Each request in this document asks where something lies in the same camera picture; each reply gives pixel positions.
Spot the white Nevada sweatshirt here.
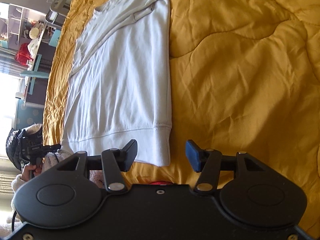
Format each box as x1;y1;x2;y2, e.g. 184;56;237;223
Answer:
61;0;172;166

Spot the person's left hand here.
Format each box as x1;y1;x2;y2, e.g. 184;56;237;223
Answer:
21;164;43;182

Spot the blue desk chair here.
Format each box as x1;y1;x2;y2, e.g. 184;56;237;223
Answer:
20;54;49;98

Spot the red bag on desk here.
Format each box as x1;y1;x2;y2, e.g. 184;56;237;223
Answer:
15;43;33;66

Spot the mustard yellow quilt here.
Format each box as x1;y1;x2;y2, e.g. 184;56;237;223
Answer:
42;0;320;233

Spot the white desk with blue trim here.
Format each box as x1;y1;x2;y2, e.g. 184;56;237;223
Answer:
20;23;61;106

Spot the grey wall shelf unit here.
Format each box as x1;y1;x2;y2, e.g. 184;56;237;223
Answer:
1;2;45;50

